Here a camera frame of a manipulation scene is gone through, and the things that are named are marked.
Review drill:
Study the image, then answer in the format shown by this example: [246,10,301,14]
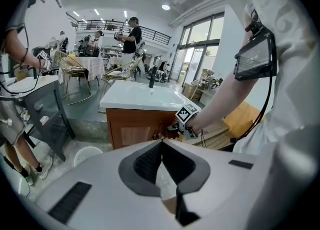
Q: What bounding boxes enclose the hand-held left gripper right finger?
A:
[162,138,275,230]

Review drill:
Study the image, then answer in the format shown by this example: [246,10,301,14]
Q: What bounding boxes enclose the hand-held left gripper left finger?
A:
[35,139,177,230]

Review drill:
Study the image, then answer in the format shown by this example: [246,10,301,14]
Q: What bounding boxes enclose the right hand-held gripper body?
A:
[174,103,202,140]

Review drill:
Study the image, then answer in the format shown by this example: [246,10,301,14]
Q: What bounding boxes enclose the person's right forearm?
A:
[186,72,261,137]

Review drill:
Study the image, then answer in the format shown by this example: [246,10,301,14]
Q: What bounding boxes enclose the wooden vanity cabinet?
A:
[105,108,187,150]

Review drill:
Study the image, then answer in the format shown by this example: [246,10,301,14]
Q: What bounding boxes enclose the stack of cardboard boxes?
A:
[182,68,223,101]

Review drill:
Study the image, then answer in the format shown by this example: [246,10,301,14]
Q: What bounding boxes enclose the white plastic waste basket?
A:
[73,146,104,168]

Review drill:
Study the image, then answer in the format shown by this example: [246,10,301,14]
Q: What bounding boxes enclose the black faucet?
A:
[148,66,158,89]

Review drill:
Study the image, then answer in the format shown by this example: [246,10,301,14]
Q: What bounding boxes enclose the orange box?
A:
[222,100,267,137]

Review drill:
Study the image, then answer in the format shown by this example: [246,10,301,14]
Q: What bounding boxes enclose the black metal railing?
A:
[65,12,172,47]

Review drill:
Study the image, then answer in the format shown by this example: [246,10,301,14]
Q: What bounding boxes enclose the dark grey vanity table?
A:
[9,82,76,162]

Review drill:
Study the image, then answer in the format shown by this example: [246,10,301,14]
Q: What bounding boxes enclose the person's white printed t-shirt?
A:
[232,0,320,164]

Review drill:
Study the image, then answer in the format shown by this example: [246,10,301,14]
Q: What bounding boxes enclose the gold wire chair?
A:
[98,57,143,114]
[53,50,93,106]

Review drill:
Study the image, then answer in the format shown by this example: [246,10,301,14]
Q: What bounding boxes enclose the glass window wall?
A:
[169,12,226,84]

